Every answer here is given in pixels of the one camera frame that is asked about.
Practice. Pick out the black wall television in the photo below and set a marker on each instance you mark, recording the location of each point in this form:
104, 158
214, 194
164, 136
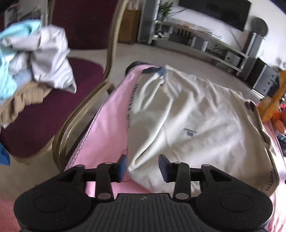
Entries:
231, 12

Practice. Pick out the pile of unfolded clothes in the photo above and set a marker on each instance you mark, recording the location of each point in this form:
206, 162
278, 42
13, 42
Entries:
33, 62

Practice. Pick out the bowl of knitted fruit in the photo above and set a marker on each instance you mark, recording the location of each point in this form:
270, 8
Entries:
279, 121

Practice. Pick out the dark drawer cabinet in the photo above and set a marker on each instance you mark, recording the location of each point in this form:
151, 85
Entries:
261, 77

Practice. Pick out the maroon gold-framed chair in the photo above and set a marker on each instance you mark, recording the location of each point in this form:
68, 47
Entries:
92, 29

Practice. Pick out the grey TV shelf unit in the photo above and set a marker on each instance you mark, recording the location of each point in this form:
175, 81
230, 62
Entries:
195, 41

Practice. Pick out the cream white sweatshirt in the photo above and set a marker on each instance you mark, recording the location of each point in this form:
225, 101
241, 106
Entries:
192, 120

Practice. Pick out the green potted plant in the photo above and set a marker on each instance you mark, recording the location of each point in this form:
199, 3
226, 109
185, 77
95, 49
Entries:
165, 9

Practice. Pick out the pink table blanket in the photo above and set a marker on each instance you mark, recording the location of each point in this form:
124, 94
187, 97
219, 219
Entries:
106, 139

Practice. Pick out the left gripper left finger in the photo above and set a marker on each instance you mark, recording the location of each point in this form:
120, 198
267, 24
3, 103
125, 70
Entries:
79, 182

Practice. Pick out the round black fan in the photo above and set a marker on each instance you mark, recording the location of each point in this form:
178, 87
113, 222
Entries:
259, 27

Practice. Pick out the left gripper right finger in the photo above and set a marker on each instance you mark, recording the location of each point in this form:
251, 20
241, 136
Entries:
182, 175

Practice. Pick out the orange juice bottle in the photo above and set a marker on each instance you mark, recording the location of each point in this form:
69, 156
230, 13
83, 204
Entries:
269, 105

